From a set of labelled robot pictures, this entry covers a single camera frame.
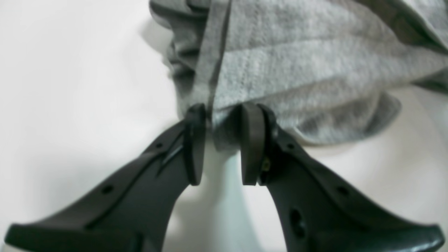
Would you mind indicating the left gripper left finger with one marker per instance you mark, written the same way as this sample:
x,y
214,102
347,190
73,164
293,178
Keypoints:
x,y
129,211

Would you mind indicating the grey t-shirt with black lettering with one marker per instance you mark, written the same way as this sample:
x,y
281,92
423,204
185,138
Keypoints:
x,y
325,67

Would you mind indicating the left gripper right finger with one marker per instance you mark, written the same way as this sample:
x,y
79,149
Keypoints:
x,y
319,211

